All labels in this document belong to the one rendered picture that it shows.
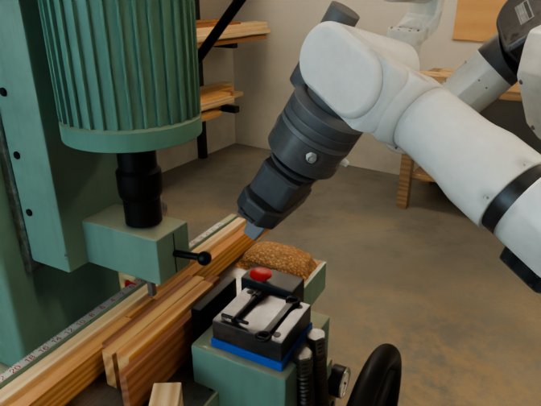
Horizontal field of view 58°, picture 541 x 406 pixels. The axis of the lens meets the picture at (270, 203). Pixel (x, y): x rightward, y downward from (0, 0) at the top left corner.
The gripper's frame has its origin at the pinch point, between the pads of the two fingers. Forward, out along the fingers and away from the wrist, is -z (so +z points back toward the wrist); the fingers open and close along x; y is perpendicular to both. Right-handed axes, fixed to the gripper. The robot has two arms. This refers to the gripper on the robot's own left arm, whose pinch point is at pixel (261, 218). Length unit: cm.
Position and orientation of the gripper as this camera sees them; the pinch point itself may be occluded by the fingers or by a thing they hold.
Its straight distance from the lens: 63.2
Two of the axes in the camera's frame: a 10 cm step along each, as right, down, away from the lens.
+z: 4.4, -7.0, -5.6
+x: 4.7, -3.5, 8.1
